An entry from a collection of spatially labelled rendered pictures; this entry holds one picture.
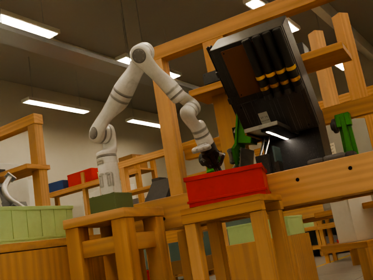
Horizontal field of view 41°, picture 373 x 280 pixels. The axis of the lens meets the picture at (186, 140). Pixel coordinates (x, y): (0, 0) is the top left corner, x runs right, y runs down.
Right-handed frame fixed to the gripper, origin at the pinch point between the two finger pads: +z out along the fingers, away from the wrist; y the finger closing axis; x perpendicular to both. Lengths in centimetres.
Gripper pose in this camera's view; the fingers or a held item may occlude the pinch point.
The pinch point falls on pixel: (218, 170)
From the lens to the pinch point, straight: 227.9
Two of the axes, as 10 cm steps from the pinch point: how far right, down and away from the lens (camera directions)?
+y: -8.6, 2.5, 4.4
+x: -3.0, 4.6, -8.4
